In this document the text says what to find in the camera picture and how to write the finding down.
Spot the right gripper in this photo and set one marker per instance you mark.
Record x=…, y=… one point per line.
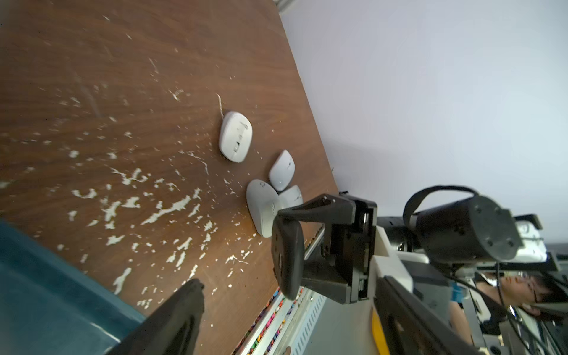
x=358, y=245

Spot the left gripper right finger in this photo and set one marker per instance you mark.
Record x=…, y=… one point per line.
x=401, y=324

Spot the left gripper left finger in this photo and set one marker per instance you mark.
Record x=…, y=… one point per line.
x=173, y=328

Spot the black computer mouse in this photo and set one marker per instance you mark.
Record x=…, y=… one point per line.
x=288, y=253

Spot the light grey mouse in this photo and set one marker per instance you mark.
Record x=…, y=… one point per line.
x=263, y=203

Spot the white mouse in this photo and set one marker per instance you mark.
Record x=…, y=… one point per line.
x=235, y=136
x=282, y=171

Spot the teal storage tray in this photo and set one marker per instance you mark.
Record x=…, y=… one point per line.
x=50, y=307

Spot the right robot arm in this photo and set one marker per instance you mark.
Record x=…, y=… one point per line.
x=468, y=233

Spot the silver mouse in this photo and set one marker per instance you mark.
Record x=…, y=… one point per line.
x=291, y=197

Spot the person in background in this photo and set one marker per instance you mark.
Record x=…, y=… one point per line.
x=525, y=292

